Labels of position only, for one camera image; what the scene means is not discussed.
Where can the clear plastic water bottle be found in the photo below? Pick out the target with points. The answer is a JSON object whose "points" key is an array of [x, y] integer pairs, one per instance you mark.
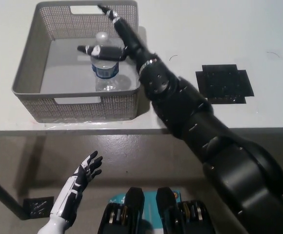
{"points": [[106, 78]]}

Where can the black metal table leg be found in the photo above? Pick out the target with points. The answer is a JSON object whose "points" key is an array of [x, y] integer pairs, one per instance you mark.
{"points": [[2, 192]]}

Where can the right robot hand black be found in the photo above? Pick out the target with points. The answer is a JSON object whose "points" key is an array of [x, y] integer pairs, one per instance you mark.
{"points": [[129, 39]]}

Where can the black robot body teal tops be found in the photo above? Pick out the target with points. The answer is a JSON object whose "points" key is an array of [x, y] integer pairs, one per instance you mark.
{"points": [[136, 209]]}

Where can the grey perforated plastic basket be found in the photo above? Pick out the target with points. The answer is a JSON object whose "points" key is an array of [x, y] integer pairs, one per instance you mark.
{"points": [[68, 61]]}

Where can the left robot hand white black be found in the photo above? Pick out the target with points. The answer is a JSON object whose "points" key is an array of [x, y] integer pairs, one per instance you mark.
{"points": [[75, 187]]}

